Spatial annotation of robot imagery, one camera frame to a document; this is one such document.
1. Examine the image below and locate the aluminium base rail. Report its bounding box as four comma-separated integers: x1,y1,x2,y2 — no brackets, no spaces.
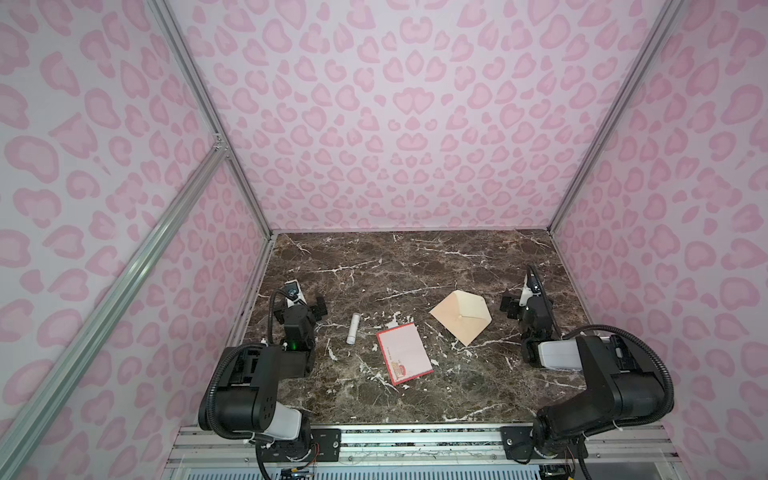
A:
162,423,688,479

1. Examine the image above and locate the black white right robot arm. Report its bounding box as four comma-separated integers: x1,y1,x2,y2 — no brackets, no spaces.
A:
500,265,674,468

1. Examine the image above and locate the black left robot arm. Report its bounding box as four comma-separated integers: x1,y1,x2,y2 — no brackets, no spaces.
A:
198,280,327,462

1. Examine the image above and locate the right corner aluminium post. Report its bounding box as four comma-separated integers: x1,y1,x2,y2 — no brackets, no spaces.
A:
547,0,688,237

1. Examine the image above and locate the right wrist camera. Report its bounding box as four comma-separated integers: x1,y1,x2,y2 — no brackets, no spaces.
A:
518,284,535,307

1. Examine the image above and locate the peach paper envelope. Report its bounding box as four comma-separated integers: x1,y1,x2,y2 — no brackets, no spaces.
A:
430,290,492,346

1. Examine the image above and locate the pink red-bordered letter card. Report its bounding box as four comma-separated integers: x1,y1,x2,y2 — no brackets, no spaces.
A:
377,323,433,386

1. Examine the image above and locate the left diagonal aluminium strut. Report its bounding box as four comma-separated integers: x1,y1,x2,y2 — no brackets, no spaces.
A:
1,143,226,479

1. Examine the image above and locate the corner aluminium post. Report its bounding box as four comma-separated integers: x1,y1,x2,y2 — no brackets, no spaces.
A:
146,0,273,238
547,0,688,237

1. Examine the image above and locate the left corner aluminium post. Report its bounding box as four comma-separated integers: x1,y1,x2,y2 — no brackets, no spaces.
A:
146,0,273,238

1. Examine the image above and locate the white glue stick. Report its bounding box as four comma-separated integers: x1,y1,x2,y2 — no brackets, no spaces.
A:
346,313,361,345

